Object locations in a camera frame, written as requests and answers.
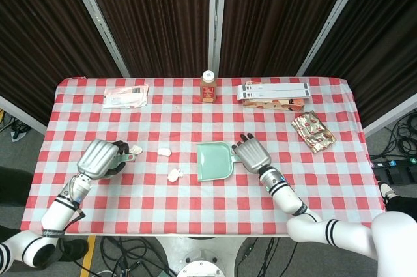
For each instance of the black power strip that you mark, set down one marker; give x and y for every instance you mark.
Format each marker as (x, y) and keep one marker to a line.
(394, 162)

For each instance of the gold foil snack packet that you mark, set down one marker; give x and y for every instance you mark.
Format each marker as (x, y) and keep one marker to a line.
(314, 132)

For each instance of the white black sneaker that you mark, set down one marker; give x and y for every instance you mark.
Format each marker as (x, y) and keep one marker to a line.
(386, 189)

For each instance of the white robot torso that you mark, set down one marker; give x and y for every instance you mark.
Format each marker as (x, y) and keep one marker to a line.
(200, 254)

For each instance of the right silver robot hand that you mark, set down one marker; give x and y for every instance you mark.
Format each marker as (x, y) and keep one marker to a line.
(252, 156)

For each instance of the white and red box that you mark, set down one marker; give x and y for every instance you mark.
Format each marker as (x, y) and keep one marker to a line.
(277, 105)

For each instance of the brown corrugated partition panel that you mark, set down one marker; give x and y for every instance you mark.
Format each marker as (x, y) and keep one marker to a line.
(280, 19)
(381, 36)
(39, 29)
(156, 19)

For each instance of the green dustpan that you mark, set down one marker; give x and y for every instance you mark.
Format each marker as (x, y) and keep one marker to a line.
(213, 161)

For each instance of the green hand broom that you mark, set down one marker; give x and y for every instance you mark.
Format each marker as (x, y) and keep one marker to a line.
(129, 157)

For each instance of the white pink pouch package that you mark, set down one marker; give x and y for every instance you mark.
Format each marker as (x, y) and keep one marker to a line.
(125, 97)

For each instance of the long white flat box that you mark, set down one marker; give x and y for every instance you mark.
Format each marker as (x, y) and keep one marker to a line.
(277, 94)
(277, 86)

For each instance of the brown bottle white cap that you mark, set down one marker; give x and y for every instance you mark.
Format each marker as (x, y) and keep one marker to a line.
(208, 89)

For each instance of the black shoe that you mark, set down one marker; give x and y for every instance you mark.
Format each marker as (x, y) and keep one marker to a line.
(76, 249)

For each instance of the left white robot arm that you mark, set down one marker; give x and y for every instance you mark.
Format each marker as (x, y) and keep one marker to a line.
(55, 216)

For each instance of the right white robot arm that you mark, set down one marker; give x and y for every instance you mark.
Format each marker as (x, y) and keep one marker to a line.
(286, 197)

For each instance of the white paper wad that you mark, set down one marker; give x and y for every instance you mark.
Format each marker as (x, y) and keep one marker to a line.
(174, 175)
(164, 152)
(136, 150)

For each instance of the red white checkered tablecloth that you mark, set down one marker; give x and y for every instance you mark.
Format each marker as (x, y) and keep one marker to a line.
(202, 205)

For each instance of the aluminium partition post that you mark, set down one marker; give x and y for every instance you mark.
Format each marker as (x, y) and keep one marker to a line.
(332, 21)
(217, 19)
(97, 21)

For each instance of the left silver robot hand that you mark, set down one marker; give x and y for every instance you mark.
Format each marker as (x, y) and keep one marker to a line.
(96, 158)

